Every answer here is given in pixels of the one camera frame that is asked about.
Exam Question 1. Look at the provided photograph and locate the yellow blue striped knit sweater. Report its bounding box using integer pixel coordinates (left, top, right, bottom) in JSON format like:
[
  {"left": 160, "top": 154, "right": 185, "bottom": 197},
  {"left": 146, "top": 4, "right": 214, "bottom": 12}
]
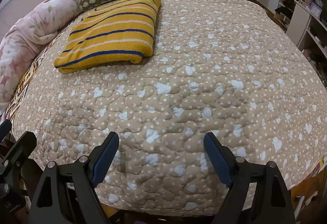
[{"left": 54, "top": 0, "right": 161, "bottom": 73}]

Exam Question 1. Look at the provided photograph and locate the pink floral fluffy blanket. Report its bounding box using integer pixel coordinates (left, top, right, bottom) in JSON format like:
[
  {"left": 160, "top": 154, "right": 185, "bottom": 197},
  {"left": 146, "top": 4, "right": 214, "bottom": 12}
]
[{"left": 1, "top": 0, "right": 82, "bottom": 114}]

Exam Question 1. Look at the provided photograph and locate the beige dotted quilted bedspread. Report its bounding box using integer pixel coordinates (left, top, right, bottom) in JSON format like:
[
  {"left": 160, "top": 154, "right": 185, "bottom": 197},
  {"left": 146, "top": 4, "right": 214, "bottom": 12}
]
[{"left": 12, "top": 0, "right": 326, "bottom": 215}]

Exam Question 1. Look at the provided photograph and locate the pink arched headboard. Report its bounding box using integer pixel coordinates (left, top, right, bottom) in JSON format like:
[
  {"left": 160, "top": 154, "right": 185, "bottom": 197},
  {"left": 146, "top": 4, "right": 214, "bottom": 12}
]
[{"left": 0, "top": 0, "right": 45, "bottom": 41}]

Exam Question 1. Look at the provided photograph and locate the white cluttered shelf unit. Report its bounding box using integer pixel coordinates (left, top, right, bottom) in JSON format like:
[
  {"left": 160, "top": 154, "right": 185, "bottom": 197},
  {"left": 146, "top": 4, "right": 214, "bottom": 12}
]
[{"left": 274, "top": 0, "right": 326, "bottom": 85}]

